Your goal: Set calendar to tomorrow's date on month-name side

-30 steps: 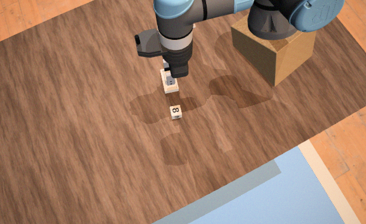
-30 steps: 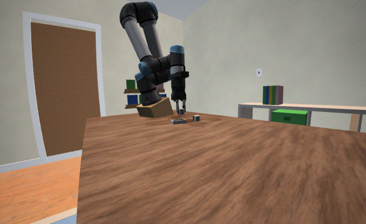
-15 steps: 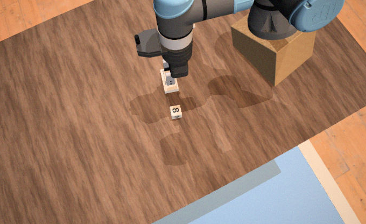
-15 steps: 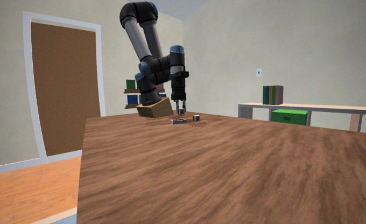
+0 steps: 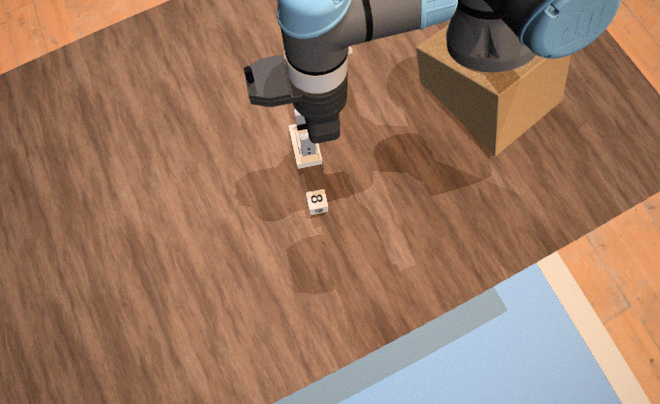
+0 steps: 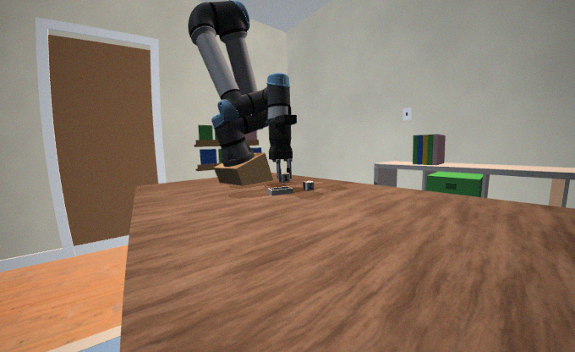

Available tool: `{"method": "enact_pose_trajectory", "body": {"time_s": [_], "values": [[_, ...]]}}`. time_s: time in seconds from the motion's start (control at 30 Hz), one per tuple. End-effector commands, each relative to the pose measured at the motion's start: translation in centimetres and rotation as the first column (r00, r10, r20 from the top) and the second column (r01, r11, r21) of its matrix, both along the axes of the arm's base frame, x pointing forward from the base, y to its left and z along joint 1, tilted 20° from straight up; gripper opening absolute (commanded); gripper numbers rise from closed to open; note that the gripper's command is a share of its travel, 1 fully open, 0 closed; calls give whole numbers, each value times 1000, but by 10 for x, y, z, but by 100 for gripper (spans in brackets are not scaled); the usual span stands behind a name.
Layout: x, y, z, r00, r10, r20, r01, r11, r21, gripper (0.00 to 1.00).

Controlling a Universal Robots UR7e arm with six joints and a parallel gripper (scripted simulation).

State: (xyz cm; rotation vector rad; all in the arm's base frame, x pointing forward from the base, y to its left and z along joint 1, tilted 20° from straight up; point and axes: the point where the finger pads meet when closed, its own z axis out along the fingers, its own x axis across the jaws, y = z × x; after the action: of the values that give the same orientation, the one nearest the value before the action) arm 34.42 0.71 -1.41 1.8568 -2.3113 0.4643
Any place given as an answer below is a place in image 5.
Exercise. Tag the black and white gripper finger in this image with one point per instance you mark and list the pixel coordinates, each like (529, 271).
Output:
(308, 148)
(300, 121)

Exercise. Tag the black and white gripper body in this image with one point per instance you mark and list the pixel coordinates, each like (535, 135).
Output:
(268, 85)

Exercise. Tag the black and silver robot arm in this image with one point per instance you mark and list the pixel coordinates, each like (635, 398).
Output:
(316, 34)

